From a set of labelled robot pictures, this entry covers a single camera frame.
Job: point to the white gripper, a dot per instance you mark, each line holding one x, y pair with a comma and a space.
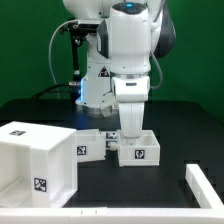
131, 119

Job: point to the white drawer box with knob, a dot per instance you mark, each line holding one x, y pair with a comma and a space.
142, 151

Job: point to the large white drawer housing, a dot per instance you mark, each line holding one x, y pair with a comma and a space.
38, 166

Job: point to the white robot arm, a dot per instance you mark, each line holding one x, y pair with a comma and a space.
130, 33

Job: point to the small white drawer box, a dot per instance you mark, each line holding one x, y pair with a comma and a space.
91, 145

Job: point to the white marker tag plate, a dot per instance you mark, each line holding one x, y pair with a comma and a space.
109, 136

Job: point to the white L-shaped table fence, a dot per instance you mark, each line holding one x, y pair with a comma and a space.
210, 211

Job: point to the black camera on stand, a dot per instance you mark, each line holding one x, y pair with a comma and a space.
89, 26

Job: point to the black camera stand pole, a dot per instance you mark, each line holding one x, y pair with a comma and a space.
76, 42

